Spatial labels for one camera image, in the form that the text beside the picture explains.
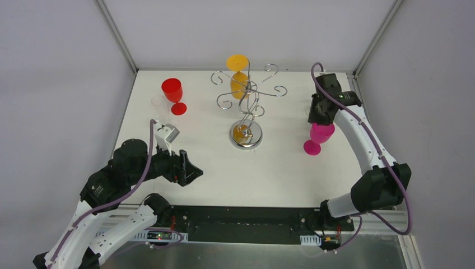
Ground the chrome wine glass rack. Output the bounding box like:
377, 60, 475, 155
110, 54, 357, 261
210, 62, 288, 150

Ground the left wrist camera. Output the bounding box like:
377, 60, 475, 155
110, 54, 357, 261
153, 122, 180, 156

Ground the red wine glass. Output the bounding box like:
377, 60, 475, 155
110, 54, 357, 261
161, 78, 187, 115

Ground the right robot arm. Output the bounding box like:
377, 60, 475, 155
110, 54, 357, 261
309, 73, 412, 230

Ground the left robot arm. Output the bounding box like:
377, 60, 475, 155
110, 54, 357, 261
33, 139, 203, 268

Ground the orange wine glass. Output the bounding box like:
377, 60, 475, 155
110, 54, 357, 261
226, 54, 249, 100

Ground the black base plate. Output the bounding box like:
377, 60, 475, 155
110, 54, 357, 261
157, 205, 355, 245

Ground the magenta wine glass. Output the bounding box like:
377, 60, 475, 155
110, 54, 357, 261
303, 123, 336, 156

